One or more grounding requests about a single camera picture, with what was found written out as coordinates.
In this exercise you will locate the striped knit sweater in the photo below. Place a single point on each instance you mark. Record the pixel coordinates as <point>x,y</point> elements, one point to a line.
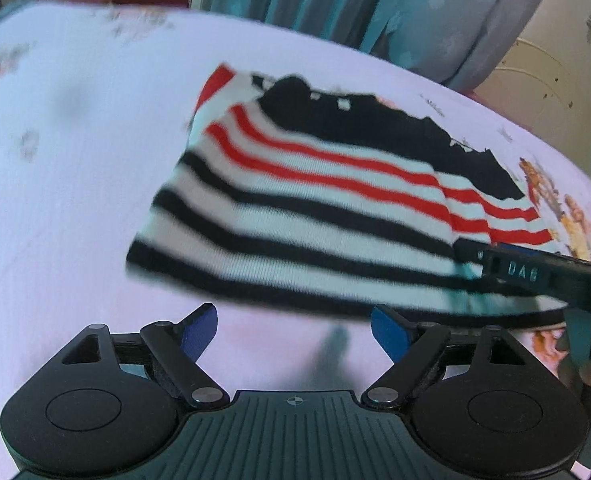
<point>335,215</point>

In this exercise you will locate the white arched bed frame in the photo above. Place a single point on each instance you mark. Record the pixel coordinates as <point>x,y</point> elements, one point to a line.
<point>530,85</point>

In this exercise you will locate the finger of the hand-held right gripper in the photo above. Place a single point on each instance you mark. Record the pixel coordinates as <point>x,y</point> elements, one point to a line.
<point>520,267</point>

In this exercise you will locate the blue-grey curtain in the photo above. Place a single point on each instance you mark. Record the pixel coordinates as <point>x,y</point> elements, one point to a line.
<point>375,5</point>

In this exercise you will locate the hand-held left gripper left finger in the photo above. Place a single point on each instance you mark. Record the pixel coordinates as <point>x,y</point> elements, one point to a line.
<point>200,332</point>

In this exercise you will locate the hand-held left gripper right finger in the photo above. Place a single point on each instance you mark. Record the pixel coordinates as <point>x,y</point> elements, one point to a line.
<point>389,332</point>

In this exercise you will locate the pink floral bed sheet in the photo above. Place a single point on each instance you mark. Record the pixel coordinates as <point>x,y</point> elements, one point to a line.
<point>75,185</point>

